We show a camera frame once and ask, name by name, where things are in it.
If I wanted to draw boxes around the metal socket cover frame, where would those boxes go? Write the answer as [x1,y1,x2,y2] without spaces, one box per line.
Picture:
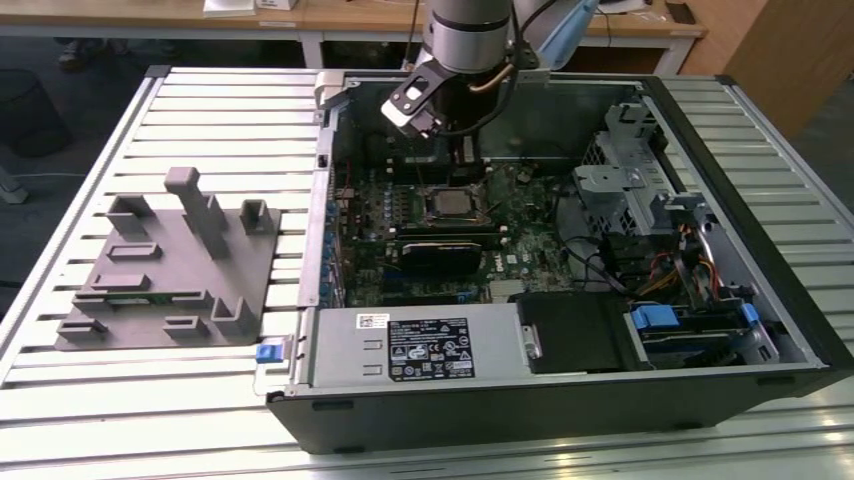
[478,166,522,214]

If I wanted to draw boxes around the silver CPU chip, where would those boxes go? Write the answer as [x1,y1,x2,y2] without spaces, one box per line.
[429,190,474,217]

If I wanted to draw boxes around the CPU socket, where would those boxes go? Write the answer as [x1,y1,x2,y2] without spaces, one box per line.
[413,183,497,226]

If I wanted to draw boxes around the grey plastic case latch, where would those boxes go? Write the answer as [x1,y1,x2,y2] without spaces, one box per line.
[313,69,350,109]

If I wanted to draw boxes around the silver metal drive cage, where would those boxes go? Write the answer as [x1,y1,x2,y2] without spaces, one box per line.
[570,97,676,239]

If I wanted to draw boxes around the green RAM stick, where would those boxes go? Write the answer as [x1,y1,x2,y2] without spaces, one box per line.
[399,235,506,250]
[99,293,182,307]

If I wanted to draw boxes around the black graphics card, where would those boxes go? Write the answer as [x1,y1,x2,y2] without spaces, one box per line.
[397,240,485,275]

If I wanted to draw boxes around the green motherboard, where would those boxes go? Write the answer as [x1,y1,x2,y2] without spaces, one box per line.
[326,162,582,309]

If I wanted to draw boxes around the black plastic holder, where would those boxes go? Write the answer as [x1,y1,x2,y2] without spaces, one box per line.
[600,232,662,276]

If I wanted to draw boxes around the large white box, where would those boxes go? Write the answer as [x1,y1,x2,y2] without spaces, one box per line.
[203,0,257,19]

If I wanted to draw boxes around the black plastic shroud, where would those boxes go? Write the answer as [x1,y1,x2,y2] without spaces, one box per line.
[517,292,636,376]

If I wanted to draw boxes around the blue disk carrier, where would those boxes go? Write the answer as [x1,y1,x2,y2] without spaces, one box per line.
[626,299,762,361]

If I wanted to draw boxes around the wooden cabinet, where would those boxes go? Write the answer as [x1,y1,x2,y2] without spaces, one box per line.
[680,0,854,141]

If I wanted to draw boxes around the silver power supply unit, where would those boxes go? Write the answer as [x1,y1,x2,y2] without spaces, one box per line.
[293,305,535,391]

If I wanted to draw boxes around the grey parts rack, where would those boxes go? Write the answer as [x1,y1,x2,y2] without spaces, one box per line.
[52,166,286,351]

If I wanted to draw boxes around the wooden desk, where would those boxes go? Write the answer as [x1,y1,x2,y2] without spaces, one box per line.
[0,0,709,76]

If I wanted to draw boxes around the grey shoe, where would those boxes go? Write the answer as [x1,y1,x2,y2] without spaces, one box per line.
[58,40,90,67]

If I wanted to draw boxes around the black open PC case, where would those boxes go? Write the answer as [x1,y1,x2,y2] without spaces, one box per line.
[265,69,854,456]

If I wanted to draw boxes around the grey stand foot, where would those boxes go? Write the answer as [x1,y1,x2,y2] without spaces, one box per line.
[0,164,30,205]

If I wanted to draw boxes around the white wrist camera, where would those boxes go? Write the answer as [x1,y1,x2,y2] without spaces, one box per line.
[379,62,446,139]

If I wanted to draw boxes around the grey plastic drive bracket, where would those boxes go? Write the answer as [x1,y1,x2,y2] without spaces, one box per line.
[650,192,722,241]

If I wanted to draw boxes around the coloured wire bundle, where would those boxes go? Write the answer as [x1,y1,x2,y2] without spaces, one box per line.
[640,222,729,304]

